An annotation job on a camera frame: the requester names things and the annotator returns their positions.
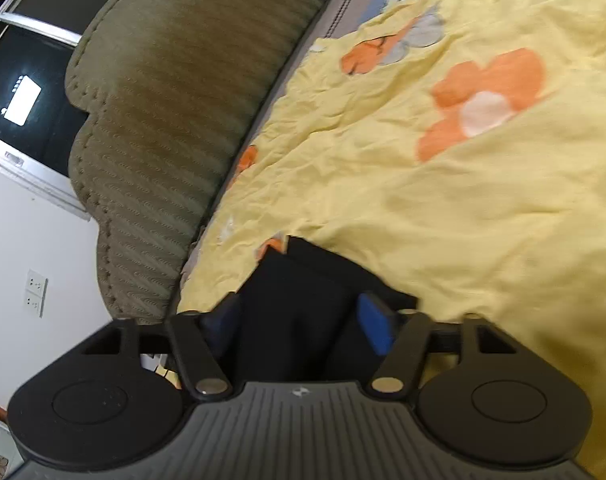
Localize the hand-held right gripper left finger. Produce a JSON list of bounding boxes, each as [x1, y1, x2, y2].
[[82, 292, 242, 402]]

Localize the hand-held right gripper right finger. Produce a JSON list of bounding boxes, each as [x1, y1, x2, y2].
[[357, 292, 522, 400]]

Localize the black pants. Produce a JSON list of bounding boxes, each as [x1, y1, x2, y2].
[[228, 234, 419, 386]]

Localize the yellow carrot print blanket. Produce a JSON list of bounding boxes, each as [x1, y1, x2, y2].
[[175, 0, 606, 480]]

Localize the olive upholstered headboard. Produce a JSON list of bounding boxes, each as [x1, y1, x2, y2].
[[65, 0, 356, 326]]

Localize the aluminium frame window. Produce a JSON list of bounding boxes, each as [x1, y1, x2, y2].
[[0, 0, 148, 213]]

